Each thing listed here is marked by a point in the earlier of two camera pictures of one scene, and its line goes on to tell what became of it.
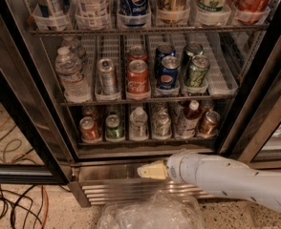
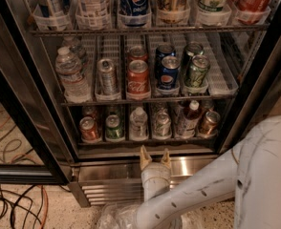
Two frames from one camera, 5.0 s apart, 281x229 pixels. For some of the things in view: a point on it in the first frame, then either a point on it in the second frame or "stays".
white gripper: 176,168 -> 155,172
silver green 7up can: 162,126 stays
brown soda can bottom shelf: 208,126 stays
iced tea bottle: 187,120 stays
